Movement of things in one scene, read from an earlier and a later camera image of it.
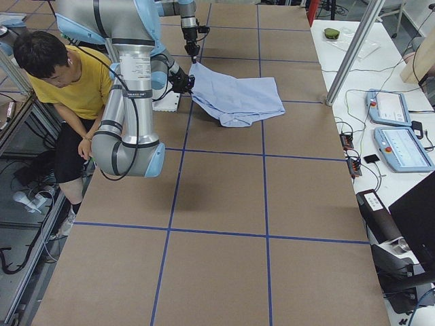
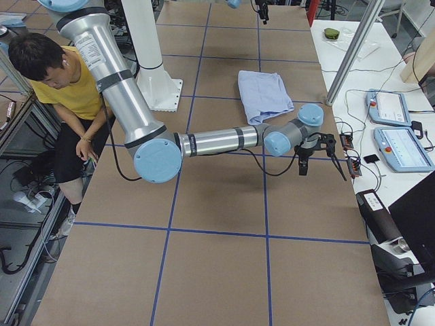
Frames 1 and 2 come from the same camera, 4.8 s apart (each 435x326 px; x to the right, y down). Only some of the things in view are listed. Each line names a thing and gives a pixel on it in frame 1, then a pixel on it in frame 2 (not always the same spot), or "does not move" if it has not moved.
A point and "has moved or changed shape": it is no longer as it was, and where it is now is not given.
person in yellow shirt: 77,81 does not move
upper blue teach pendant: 388,107 does not move
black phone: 371,158 does not move
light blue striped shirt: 235,101 has moved or changed shape
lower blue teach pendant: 402,150 does not move
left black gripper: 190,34 to 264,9
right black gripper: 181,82 to 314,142
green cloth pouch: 332,33 does not move
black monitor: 414,214 does not move
